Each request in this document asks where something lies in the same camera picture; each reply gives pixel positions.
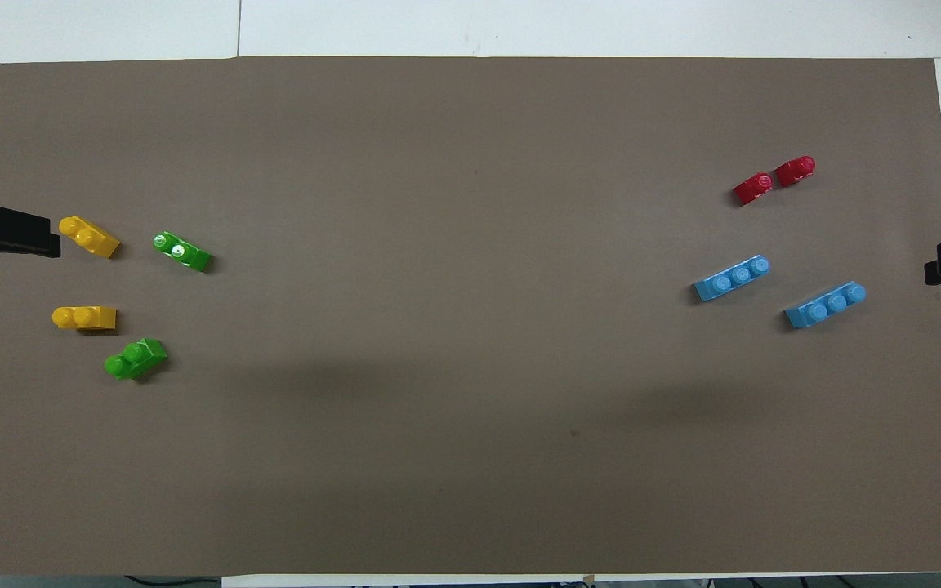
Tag green two-stud toy brick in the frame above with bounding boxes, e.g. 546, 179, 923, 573
152, 232, 214, 274
104, 337, 168, 381

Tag blue three-stud toy brick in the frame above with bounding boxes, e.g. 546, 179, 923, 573
784, 281, 867, 331
693, 255, 772, 303

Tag yellow two-stud toy brick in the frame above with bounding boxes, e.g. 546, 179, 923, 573
58, 215, 122, 260
51, 305, 118, 332

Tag red one-stud toy brick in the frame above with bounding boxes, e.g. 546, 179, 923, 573
732, 172, 775, 207
774, 155, 817, 189

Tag brown paper table mat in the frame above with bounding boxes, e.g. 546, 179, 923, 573
0, 56, 941, 577

